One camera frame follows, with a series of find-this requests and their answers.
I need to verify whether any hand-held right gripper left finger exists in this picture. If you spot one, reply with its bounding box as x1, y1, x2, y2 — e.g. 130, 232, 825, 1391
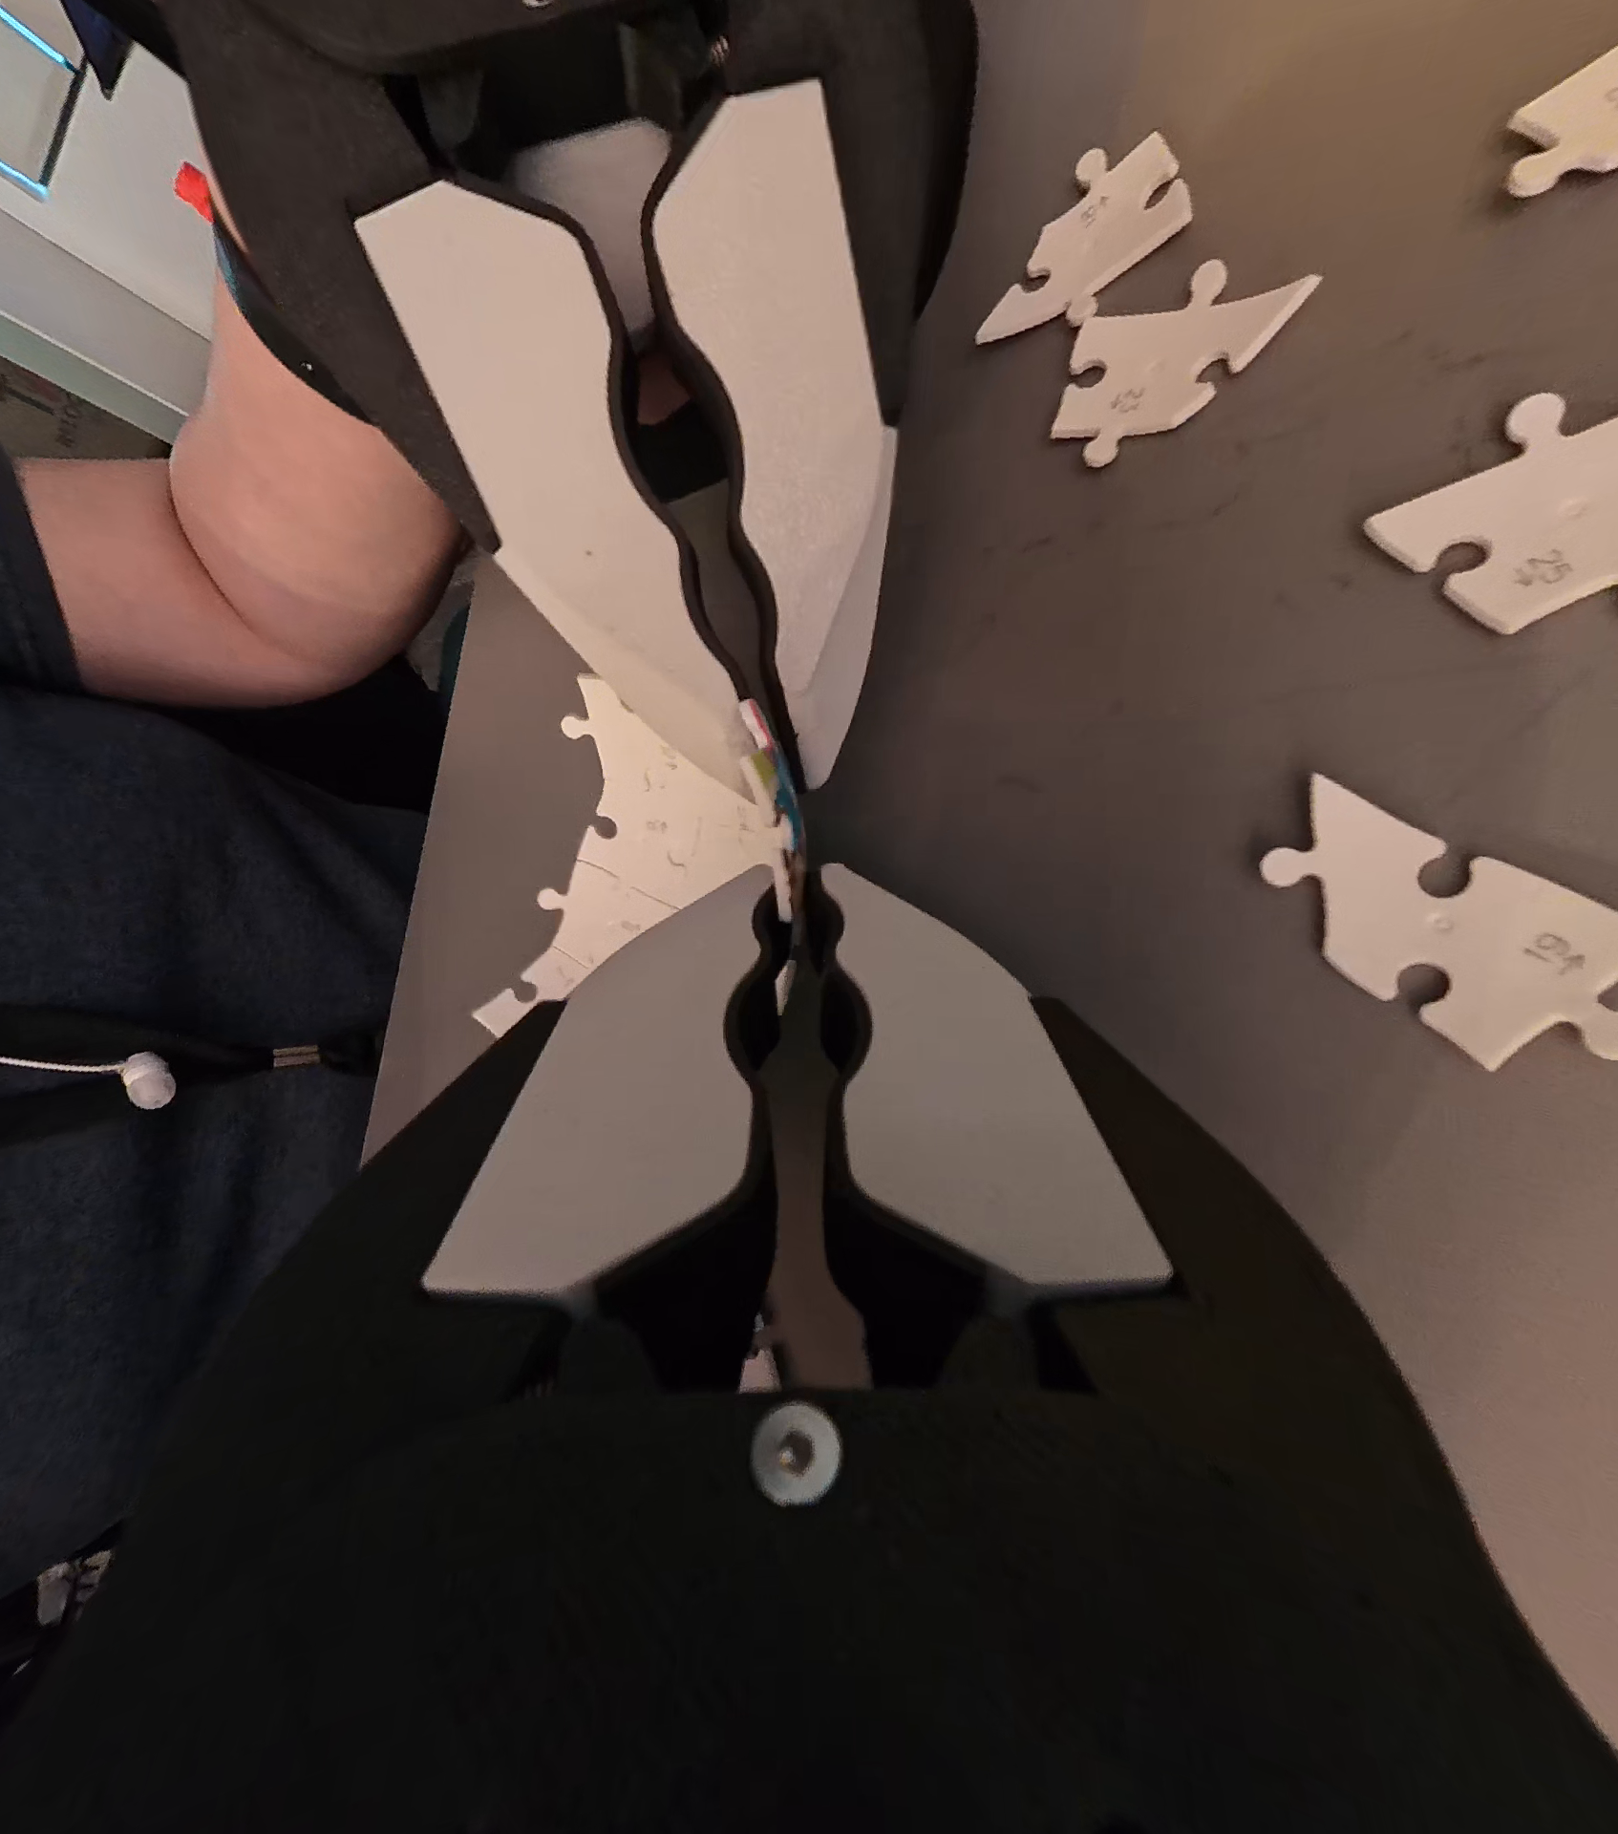
422, 868, 791, 1315

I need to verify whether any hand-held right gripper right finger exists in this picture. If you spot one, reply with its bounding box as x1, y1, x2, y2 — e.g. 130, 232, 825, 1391
817, 859, 1180, 1315

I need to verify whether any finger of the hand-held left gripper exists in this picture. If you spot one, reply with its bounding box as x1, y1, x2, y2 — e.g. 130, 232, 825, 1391
643, 78, 904, 791
351, 178, 811, 791

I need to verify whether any assembled white puzzle section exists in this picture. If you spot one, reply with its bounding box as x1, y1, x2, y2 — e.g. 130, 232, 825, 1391
474, 674, 788, 1041

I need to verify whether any white puzzle piece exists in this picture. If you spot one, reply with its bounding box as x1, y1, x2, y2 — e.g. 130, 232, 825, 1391
739, 690, 825, 991

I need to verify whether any person's left forearm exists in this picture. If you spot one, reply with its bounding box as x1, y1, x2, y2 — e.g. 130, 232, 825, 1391
20, 289, 466, 710

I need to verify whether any scattered loose puzzle pieces group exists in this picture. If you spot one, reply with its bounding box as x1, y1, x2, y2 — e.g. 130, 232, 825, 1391
977, 0, 1618, 1073

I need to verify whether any white drawstring cord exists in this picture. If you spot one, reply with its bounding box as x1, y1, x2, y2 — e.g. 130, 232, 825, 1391
0, 1054, 181, 1115

